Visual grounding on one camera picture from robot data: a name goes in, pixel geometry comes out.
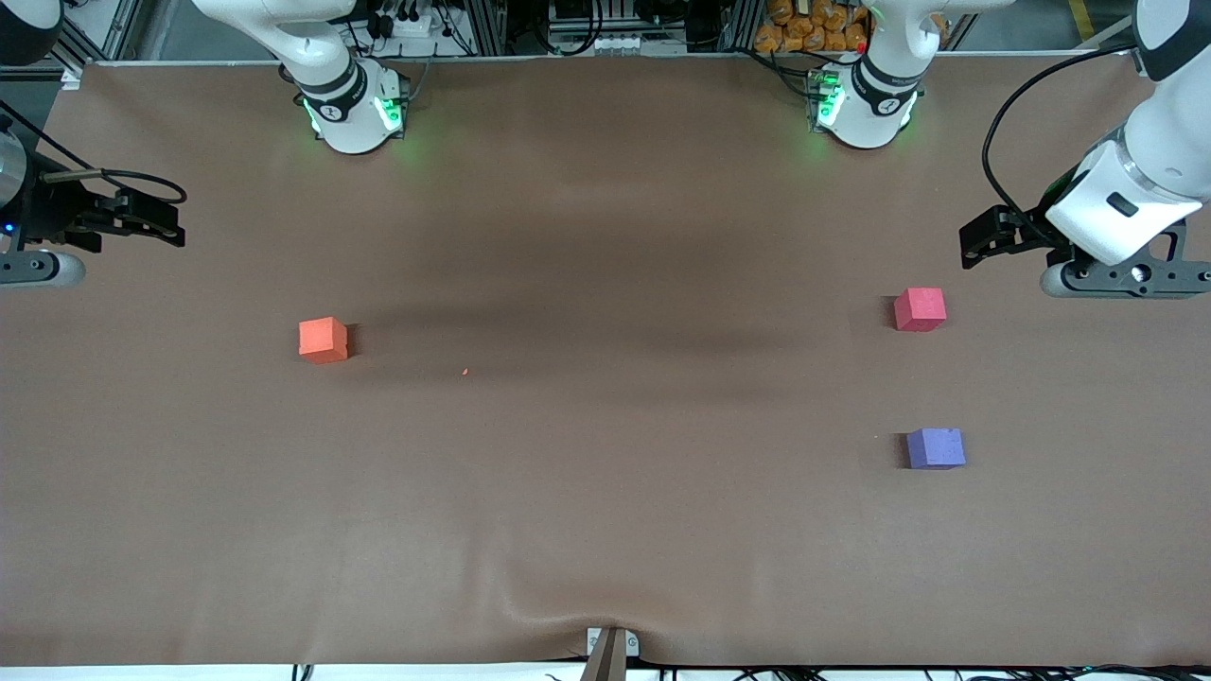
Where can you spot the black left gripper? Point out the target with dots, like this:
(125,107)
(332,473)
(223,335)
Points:
(1026,233)

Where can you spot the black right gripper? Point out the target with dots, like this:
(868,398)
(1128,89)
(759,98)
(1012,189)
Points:
(55,210)

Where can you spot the orange foam cube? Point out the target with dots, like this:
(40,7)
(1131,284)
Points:
(323,340)

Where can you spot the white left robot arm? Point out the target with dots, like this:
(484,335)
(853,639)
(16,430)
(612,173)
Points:
(870,104)

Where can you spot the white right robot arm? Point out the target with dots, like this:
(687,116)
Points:
(350,113)

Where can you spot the red foam cube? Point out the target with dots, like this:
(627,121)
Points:
(920,309)

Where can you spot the purple foam cube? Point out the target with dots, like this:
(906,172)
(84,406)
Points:
(936,448)

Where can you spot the pile of orange bags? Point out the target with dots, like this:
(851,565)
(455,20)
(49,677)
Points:
(804,28)

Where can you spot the white power strip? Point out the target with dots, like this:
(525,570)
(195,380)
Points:
(407,26)

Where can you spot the white terminal block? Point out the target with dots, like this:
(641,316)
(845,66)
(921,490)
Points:
(618,43)

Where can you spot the brown table mat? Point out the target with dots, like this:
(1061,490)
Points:
(605,492)

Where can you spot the aluminium frame strut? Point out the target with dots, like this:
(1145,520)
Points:
(99,28)

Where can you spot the camera stand bracket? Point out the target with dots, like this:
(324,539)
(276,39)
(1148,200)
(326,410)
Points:
(610,653)

